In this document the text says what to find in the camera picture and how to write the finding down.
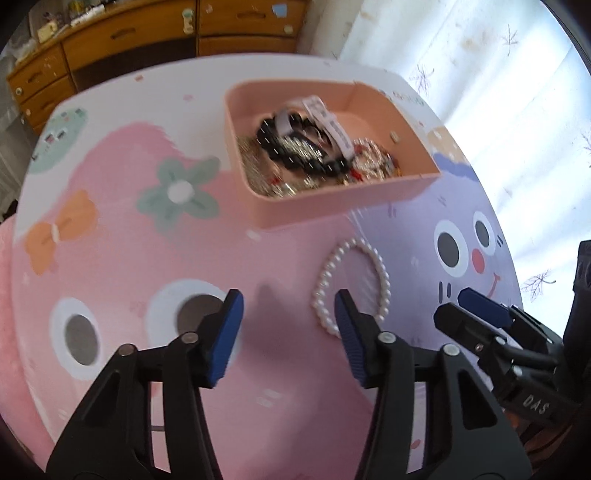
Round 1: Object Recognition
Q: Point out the black bead bracelet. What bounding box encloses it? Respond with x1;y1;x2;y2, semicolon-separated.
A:
255;112;352;179

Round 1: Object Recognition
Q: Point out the white pearl bracelet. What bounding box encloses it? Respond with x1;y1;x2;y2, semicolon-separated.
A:
310;237;392;338

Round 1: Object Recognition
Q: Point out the white floral curtain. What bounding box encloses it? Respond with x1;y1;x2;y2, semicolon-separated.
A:
298;0;590;331

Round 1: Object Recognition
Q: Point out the pink rectangular tray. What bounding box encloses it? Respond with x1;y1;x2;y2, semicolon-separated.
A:
224;79;440;228

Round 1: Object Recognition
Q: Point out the wooden desk with drawers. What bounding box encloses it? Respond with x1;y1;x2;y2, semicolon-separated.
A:
6;1;310;133

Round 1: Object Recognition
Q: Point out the pink band watch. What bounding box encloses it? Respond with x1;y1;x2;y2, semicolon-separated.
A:
273;95;356;160

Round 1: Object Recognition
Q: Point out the pink bed blanket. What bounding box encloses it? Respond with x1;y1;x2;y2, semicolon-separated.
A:
0;215;53;470

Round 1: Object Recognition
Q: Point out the long pearl necklace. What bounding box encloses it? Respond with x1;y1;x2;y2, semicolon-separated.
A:
345;137;403;183

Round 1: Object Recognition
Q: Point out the gold rhinestone bracelet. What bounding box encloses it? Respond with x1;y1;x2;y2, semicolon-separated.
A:
235;135;325;199

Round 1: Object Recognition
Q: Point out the cartoon printed table mat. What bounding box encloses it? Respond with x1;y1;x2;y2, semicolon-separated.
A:
12;55;521;479

